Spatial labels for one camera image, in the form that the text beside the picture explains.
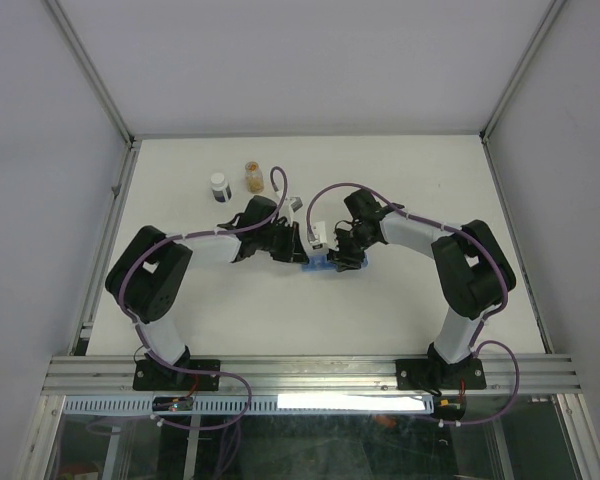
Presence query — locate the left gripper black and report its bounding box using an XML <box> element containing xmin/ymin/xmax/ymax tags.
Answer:
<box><xmin>257</xmin><ymin>220</ymin><xmax>310</xmax><ymax>264</ymax></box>

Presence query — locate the blue weekly pill organizer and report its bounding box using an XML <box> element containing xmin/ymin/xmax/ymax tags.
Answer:
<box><xmin>301</xmin><ymin>253</ymin><xmax>369</xmax><ymax>272</ymax></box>

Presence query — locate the amber pill bottle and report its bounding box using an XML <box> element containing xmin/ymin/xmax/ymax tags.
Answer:
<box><xmin>245</xmin><ymin>161</ymin><xmax>264</xmax><ymax>194</ymax></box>

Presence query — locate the white cap pill bottle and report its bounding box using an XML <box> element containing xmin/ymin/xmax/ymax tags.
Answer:
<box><xmin>210</xmin><ymin>172</ymin><xmax>232</xmax><ymax>203</ymax></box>

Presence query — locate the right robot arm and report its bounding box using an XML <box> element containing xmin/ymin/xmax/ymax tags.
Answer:
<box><xmin>327</xmin><ymin>189</ymin><xmax>516</xmax><ymax>390</ymax></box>

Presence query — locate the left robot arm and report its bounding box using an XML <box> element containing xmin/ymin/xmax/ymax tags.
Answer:
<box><xmin>105</xmin><ymin>195</ymin><xmax>309</xmax><ymax>389</ymax></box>

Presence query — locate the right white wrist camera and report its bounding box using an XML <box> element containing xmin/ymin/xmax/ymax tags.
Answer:
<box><xmin>308</xmin><ymin>221</ymin><xmax>328</xmax><ymax>252</ymax></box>

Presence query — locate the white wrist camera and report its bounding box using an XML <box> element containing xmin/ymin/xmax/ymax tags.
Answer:
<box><xmin>281</xmin><ymin>196</ymin><xmax>303</xmax><ymax>225</ymax></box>
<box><xmin>308</xmin><ymin>221</ymin><xmax>328</xmax><ymax>252</ymax></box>

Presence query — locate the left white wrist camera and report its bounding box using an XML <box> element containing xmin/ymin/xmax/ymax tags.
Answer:
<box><xmin>281</xmin><ymin>196</ymin><xmax>303</xmax><ymax>225</ymax></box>

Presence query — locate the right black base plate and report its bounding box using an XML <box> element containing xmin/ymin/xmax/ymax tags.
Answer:
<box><xmin>395</xmin><ymin>357</ymin><xmax>487</xmax><ymax>394</ymax></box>

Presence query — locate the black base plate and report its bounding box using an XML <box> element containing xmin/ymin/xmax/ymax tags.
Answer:
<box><xmin>132</xmin><ymin>358</ymin><xmax>219</xmax><ymax>392</ymax></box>
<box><xmin>395</xmin><ymin>357</ymin><xmax>487</xmax><ymax>394</ymax></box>

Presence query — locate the slotted grey cable duct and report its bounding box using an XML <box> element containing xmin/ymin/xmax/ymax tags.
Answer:
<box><xmin>64</xmin><ymin>393</ymin><xmax>434</xmax><ymax>416</ymax></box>

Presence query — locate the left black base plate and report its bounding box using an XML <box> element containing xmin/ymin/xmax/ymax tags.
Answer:
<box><xmin>132</xmin><ymin>358</ymin><xmax>219</xmax><ymax>392</ymax></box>

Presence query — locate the aluminium mounting rail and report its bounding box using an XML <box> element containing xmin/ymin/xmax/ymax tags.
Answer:
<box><xmin>42</xmin><ymin>353</ymin><xmax>581</xmax><ymax>396</ymax></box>

